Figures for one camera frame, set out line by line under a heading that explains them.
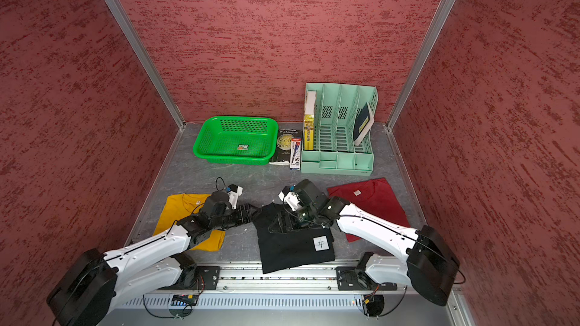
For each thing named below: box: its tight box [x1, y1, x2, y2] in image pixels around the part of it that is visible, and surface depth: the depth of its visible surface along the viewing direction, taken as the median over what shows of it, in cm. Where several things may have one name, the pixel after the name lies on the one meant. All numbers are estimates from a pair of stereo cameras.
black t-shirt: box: [252, 202, 336, 274], surface depth 81 cm
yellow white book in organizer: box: [303, 90, 317, 151], surface depth 94 cm
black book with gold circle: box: [268, 122, 303, 171], surface depth 108 cm
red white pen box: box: [290, 138, 302, 171], surface depth 105 cm
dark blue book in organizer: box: [353, 101, 375, 146], surface depth 105 cm
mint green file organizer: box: [300, 83, 379, 176], surface depth 105 cm
